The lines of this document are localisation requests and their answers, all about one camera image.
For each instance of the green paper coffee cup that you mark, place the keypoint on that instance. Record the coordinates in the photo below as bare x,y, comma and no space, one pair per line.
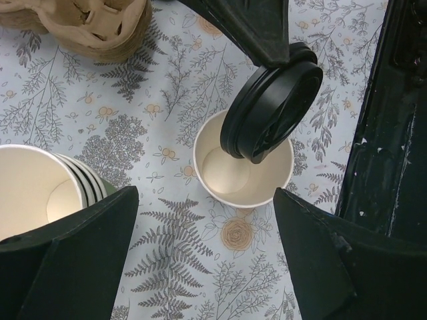
238,182

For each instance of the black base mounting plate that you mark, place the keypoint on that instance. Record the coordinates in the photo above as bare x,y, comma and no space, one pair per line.
384,187

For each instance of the brown pulp cup carrier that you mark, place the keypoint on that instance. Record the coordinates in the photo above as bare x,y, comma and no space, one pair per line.
106,31

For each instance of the black plastic cup lid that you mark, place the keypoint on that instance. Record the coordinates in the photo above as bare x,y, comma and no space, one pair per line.
271,105

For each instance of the stack of paper cups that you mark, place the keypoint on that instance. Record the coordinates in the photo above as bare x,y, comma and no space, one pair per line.
39,187

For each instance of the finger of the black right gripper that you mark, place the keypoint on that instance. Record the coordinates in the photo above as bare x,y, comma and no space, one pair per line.
259,28

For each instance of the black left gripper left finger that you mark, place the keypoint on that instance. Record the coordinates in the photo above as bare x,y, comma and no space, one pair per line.
71,268

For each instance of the floral patterned table mat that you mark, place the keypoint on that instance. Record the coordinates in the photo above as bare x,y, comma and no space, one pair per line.
190,256

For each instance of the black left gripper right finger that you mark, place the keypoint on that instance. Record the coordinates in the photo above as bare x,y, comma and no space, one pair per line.
340,270

